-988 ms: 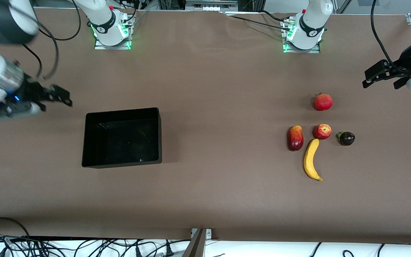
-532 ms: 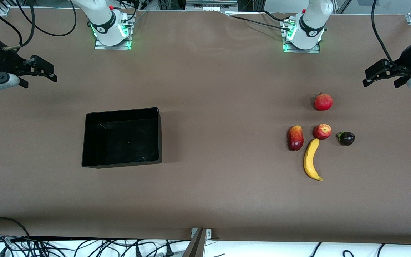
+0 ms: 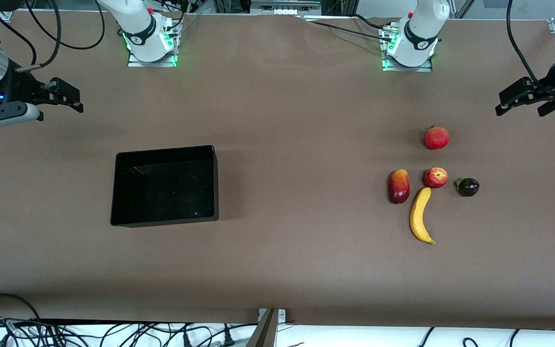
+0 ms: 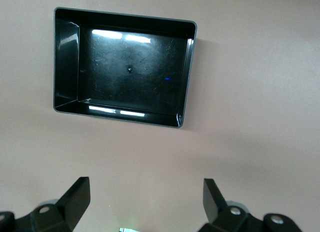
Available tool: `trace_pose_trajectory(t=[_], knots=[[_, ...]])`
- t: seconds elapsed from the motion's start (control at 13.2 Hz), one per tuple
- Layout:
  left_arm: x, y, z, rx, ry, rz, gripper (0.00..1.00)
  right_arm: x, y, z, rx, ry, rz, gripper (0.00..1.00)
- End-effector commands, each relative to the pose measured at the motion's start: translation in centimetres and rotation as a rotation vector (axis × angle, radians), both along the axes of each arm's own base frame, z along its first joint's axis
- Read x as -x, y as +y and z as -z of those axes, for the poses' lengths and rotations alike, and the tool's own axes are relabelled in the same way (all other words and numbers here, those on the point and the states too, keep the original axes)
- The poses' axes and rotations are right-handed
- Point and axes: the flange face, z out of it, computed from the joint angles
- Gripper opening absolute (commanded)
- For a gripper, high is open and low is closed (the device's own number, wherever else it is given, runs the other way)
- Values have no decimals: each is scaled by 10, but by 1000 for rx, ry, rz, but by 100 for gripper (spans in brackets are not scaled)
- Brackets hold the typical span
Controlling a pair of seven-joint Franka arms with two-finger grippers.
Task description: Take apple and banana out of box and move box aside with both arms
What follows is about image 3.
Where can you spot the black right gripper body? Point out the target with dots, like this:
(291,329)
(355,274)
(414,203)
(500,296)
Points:
(21,87)

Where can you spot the black rectangular plastic box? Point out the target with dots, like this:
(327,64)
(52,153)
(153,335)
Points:
(162,193)

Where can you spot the yellow banana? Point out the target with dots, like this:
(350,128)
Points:
(417,217)

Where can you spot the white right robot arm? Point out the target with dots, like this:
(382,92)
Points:
(135,24)

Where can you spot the red pomegranate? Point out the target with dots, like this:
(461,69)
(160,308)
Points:
(437,138)

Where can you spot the dark purple eggplant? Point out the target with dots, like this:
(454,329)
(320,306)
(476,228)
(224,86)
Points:
(469,187)

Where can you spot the red yellow apple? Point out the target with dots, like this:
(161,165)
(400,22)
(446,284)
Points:
(435,178)

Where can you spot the red mango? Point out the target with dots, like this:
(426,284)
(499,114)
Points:
(399,187)

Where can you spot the white power strip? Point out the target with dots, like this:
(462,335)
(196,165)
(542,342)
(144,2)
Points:
(284,9)

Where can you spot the brown table cover sheet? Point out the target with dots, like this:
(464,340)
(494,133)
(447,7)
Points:
(258,265)

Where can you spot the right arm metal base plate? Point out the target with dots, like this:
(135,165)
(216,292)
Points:
(138,62)

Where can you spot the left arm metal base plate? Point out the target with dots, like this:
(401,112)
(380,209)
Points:
(403,69)

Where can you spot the silver pole bracket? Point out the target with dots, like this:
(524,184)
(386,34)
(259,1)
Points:
(281,315)

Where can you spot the grey camera mount pole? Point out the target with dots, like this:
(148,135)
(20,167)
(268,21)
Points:
(264,335)

